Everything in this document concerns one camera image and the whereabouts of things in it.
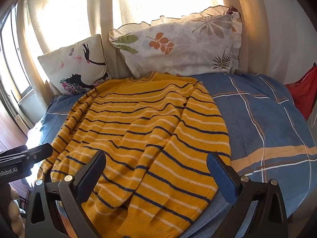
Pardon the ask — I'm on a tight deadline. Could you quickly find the yellow striped sweater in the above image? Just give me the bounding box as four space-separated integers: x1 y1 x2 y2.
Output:
37 71 232 238

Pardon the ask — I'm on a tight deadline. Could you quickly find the white figure print cushion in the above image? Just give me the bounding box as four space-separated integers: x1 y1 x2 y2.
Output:
38 34 112 97

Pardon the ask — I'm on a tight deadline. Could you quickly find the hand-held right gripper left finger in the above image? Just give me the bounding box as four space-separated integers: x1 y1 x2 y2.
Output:
25 151 107 238

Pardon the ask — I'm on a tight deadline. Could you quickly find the leaf print ruffled pillow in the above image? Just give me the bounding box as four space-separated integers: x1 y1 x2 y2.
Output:
108 5 244 79

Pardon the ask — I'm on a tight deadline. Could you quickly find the cream curtain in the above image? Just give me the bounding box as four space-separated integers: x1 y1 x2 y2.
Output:
16 0 273 105

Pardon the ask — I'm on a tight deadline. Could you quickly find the blue plaid blanket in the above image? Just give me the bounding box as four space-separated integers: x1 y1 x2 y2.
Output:
26 73 317 238

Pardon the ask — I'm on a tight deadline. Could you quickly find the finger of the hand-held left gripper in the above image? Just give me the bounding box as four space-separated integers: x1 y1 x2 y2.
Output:
25 143 54 166

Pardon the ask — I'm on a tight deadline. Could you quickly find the window frame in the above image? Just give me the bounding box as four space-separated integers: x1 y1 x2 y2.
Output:
0 2 35 102

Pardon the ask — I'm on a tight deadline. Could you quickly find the red cloth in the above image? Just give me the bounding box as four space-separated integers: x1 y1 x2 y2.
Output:
284 64 317 121

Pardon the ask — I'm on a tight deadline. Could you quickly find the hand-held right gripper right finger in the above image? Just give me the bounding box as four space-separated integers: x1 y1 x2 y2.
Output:
206 152 289 238

